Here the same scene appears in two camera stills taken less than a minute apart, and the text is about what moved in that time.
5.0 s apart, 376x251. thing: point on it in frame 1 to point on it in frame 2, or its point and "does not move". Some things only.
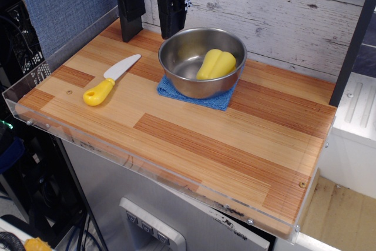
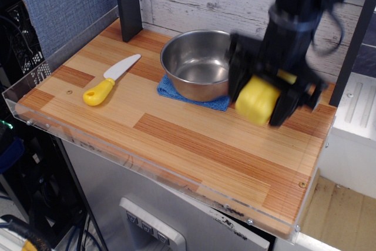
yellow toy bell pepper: (216, 64) to (257, 100)
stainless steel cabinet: (137, 211) does not move
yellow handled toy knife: (94, 94) does not move
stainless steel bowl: (181, 53) does not move
